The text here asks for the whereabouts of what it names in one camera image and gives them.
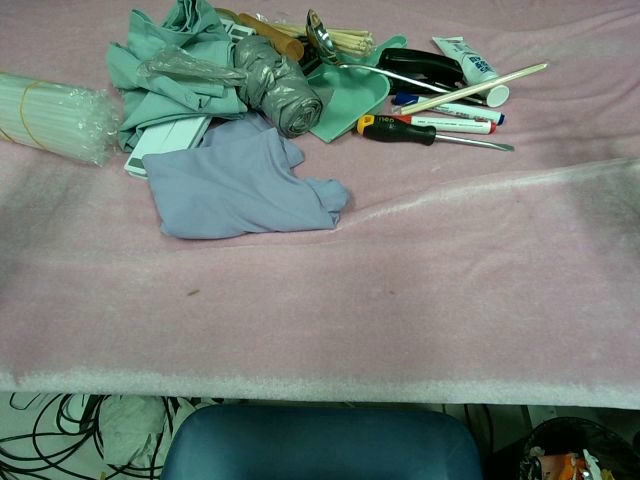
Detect pink foam table sheet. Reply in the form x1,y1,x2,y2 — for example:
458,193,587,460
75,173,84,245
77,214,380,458
0,0,640,410

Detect bundle of white straws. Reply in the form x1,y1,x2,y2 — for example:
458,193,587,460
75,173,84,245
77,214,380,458
0,72,123,167

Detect black stapler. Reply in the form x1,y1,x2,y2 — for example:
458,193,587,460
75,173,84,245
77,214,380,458
376,47,465,92

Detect black floor cables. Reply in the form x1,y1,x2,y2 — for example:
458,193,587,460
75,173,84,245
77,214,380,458
0,392,176,480

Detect green crumpled cloth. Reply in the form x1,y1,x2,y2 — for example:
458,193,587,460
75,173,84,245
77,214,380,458
105,0,249,153

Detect white flat box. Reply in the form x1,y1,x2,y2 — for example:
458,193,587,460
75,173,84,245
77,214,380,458
123,114,214,179

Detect white red marker pen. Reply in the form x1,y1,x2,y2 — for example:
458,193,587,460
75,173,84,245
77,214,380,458
399,115,498,136

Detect black trash bin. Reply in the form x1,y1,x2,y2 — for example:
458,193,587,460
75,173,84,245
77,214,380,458
518,417,640,480

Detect blue chair back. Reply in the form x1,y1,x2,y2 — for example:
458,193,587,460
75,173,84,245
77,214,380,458
160,403,484,480

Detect metal ladle spoon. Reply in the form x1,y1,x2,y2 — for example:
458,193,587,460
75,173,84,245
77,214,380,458
305,8,488,106

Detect green plastic dustpan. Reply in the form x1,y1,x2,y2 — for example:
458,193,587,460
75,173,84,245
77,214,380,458
304,33,409,144

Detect black yellow handled screwdriver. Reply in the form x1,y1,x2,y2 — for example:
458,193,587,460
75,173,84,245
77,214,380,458
356,114,515,153

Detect white blue marker pen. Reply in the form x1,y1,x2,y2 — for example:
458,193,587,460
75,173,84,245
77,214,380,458
391,91,506,125

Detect grey garbage bag roll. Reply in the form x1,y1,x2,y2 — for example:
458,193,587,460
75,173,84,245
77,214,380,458
233,35,324,140

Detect lavender folded cloth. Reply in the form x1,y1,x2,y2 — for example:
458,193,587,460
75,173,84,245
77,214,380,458
142,112,351,240

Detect clear plastic bag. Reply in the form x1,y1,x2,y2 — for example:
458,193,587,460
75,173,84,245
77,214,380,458
137,45,248,90

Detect bundle of wooden chopsticks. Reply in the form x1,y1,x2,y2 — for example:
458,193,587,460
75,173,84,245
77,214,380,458
259,18,374,56

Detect white calculator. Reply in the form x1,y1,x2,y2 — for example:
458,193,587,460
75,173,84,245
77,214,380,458
218,13,257,43

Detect single wooden chopstick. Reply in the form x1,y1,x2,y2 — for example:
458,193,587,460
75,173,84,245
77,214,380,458
400,61,550,116

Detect wooden rolling pin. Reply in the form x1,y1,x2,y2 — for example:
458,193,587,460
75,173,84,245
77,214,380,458
237,12,306,62

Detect white toothpaste tube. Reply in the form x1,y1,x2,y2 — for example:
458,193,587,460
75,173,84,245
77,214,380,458
432,35,511,109

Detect white plastic bag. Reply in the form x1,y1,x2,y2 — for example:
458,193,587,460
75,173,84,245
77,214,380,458
97,394,167,467

